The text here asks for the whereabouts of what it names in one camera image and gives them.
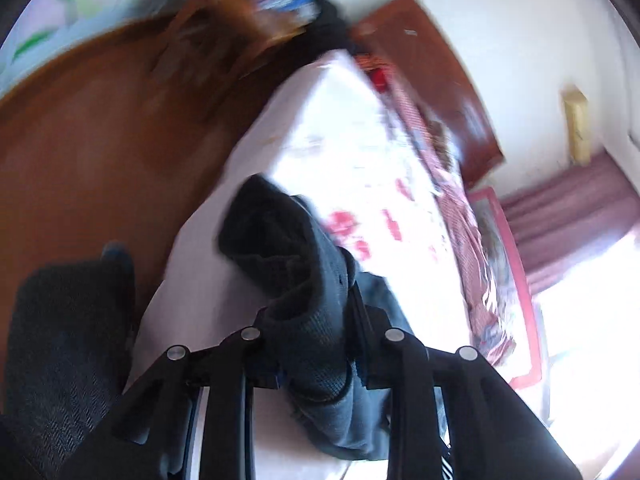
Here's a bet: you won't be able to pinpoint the colourful wall decal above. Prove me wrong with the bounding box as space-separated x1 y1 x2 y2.
0 0 211 68

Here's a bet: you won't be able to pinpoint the person's dark trouser leg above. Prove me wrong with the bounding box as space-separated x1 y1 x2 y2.
0 242 139 480

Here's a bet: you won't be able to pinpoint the wooden chair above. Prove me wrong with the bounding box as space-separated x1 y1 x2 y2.
145 0 312 127

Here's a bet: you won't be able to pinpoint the pink bed guard rail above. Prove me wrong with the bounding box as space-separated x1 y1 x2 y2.
467 186 544 392

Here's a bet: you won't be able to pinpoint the beige wall box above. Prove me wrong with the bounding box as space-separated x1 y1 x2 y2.
560 87 594 166

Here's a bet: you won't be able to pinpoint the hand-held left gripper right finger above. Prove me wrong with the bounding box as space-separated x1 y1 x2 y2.
345 280 585 480

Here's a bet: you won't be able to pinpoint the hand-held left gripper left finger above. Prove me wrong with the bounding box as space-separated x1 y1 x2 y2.
60 307 286 480

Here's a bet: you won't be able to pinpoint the wooden headboard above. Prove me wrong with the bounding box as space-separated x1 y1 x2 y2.
350 0 506 189

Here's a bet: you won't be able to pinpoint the black pants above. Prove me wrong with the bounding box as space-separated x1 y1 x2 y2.
217 174 451 463

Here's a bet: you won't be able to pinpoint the pink patterned quilt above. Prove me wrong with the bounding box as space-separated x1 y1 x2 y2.
357 52 521 367

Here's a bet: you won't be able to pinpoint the bed with white floral sheet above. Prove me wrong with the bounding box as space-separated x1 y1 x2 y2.
127 47 546 480

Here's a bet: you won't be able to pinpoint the black clothing pile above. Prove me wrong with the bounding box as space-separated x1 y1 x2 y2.
305 0 362 59

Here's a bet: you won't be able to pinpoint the red cloth item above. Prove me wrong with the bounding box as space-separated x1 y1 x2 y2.
367 67 391 94

